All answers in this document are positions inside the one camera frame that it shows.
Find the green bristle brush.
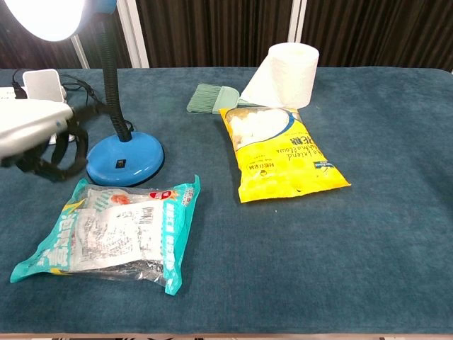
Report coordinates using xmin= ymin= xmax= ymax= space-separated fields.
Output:
xmin=186 ymin=83 xmax=248 ymax=115

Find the dark pleated curtain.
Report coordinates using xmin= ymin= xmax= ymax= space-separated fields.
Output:
xmin=0 ymin=0 xmax=453 ymax=70

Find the black plug with cable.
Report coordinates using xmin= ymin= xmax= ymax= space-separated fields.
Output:
xmin=11 ymin=68 xmax=135 ymax=131

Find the white phone stand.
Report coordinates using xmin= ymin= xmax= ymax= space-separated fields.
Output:
xmin=22 ymin=69 xmax=68 ymax=103

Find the blue velvet tablecloth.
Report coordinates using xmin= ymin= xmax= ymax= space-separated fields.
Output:
xmin=0 ymin=67 xmax=453 ymax=336

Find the blue desk lamp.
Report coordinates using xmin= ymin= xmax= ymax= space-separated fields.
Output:
xmin=3 ymin=0 xmax=166 ymax=188

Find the teal snack bag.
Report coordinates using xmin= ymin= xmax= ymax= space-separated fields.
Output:
xmin=9 ymin=174 xmax=202 ymax=298

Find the white toilet paper roll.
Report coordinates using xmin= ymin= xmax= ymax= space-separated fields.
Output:
xmin=239 ymin=42 xmax=321 ymax=110

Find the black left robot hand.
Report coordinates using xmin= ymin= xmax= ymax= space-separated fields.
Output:
xmin=0 ymin=103 xmax=108 ymax=183

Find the white frame post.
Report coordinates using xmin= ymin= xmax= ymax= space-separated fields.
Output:
xmin=70 ymin=34 xmax=91 ymax=69
xmin=115 ymin=0 xmax=150 ymax=69
xmin=287 ymin=0 xmax=308 ymax=44

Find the yellow marshmallow bag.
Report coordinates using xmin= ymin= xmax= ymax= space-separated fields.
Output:
xmin=219 ymin=106 xmax=352 ymax=204

